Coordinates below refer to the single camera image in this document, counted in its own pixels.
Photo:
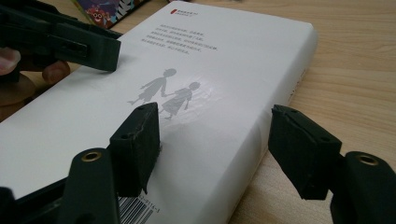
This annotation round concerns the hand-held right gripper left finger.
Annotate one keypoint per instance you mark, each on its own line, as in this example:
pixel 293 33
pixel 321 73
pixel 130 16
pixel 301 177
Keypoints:
pixel 135 149

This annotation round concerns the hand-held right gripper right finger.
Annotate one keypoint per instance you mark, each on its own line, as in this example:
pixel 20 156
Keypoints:
pixel 305 155

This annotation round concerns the white book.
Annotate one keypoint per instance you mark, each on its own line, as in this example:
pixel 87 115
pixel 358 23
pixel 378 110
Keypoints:
pixel 218 77

